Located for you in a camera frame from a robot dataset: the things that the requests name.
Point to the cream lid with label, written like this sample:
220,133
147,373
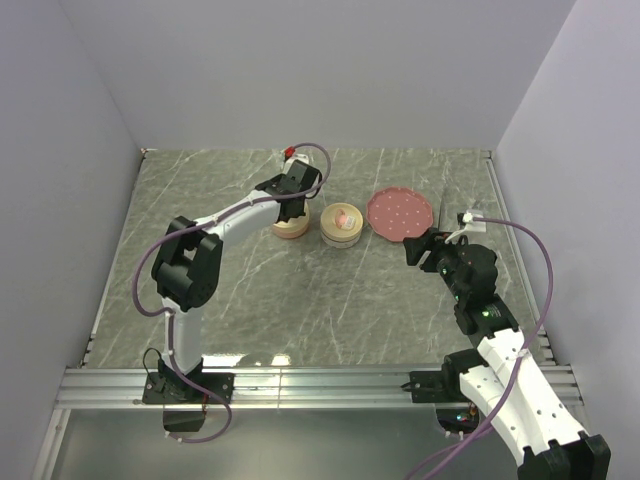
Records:
341,220

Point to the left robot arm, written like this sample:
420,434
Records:
187,267

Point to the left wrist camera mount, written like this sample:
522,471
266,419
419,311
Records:
290,156

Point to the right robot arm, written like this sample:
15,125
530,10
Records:
498,374

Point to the pink octagonal plate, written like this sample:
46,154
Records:
396,213

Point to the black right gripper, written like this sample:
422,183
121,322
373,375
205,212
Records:
433,240

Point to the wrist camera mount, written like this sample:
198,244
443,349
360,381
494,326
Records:
470,221
290,156

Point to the pink bowl white inside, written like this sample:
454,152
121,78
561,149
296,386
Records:
289,235

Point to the steel bowl red band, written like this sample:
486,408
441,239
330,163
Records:
340,242

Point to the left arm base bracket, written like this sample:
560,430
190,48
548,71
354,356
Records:
186,402

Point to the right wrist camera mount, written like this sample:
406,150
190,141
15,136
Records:
470,221

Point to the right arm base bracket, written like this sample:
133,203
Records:
432,387

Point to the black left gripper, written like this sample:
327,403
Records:
277,180

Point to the aluminium front rail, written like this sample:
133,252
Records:
375,387

